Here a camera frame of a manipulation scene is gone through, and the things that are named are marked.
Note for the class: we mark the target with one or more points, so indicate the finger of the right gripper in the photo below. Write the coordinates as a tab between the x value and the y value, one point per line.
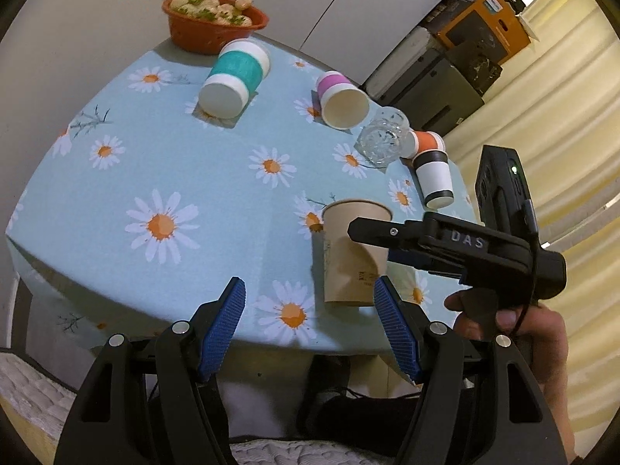
389	235
424	262

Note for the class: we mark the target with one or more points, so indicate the orange black cardboard box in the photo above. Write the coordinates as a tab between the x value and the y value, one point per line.
491	25

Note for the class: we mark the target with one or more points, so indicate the white two-door cabinet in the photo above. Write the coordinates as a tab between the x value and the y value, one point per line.
351	36

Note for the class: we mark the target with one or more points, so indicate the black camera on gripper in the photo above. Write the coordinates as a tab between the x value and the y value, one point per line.
503	197

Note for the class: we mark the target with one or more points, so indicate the orange bowl of fruit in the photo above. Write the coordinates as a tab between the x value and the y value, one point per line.
206	26

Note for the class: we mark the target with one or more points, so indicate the teal white paper cup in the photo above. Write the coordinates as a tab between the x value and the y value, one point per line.
241	66

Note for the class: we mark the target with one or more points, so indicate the dark grey suitcase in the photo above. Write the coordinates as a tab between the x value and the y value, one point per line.
420	80

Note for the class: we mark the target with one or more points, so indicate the black white paper cup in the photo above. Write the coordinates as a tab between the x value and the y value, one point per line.
432	171

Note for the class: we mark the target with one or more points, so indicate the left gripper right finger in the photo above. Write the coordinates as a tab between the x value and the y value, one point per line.
479	404

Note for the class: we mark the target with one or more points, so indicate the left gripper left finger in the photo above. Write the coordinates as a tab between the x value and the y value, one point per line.
155	400

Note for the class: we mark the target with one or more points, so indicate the brown kraft paper cup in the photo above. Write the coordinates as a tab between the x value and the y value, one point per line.
350	268

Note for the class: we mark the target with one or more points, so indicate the blue daisy tablecloth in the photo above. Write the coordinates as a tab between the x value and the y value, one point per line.
145	207

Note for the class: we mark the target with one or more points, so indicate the clear glass tumbler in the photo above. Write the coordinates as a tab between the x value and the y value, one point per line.
386	138

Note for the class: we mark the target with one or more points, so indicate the cream yellow curtain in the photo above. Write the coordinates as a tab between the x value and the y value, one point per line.
557	104

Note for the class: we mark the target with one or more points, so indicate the orange white paper cup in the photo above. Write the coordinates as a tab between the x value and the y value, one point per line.
426	142

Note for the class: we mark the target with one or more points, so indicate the right hand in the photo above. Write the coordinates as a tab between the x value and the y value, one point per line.
543	332

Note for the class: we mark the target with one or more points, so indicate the pink white paper cup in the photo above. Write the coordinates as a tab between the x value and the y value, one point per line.
342	104

